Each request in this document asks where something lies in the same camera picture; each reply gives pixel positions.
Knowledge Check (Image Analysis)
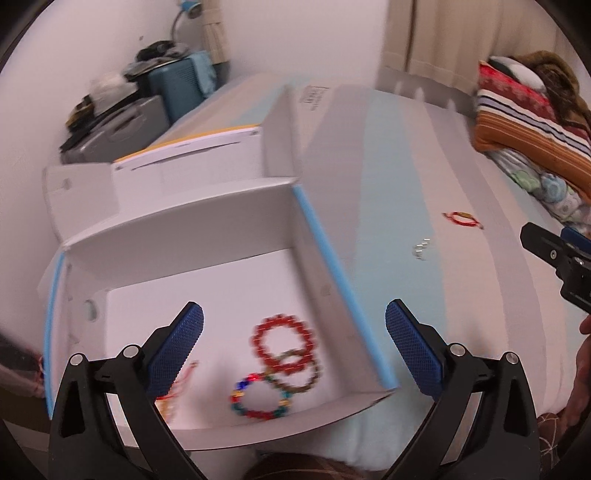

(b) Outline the red string bracelet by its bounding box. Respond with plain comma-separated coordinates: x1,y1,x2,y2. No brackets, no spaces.
441,210,485,231
154,360,202,402

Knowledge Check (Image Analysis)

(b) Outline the brown green bead bracelet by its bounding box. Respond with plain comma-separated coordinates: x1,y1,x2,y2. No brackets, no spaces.
264,348,323,394

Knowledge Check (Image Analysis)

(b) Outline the red bead bracelet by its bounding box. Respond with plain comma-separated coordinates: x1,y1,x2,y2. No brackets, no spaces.
250,314,319,375

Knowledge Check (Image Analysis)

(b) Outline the person's right hand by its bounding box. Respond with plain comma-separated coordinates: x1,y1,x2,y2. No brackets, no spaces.
560,316,591,433

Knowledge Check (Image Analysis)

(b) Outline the floral folded quilt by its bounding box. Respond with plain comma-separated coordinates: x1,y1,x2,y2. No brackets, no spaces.
485,148,590,225

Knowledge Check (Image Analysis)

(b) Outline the striped red orange pillow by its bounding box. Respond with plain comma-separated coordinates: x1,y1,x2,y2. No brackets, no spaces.
474,62,590,196

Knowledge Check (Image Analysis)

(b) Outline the brown fuzzy blanket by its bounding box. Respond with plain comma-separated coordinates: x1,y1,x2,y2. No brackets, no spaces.
514,50,590,131

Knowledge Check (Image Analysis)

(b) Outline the white cardboard box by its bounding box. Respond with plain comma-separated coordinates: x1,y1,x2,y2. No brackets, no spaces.
41,89,398,450

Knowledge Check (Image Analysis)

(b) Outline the grey suitcase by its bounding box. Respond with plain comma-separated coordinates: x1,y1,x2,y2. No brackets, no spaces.
60,96,169,164

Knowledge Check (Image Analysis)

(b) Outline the white plastic bag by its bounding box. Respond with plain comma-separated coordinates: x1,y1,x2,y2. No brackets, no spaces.
89,72,127,104

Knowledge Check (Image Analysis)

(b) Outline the blue suitcase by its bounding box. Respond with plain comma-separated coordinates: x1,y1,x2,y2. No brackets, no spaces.
147,59,205,124

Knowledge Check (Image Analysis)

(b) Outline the dark clothes pile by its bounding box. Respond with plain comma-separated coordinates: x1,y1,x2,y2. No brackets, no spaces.
122,40,189,81

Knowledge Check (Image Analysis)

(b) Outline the light blue towel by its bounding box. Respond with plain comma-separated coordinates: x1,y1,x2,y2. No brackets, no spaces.
188,50,217,98

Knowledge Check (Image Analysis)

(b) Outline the tied beige side curtain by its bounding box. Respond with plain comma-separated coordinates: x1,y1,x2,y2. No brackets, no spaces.
201,0,230,65

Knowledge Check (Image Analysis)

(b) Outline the blue desk lamp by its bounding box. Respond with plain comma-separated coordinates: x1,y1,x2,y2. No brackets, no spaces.
170,0,202,42

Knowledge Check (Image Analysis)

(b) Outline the multicolour bead bracelet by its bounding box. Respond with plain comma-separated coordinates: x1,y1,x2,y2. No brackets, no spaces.
229,373,293,421

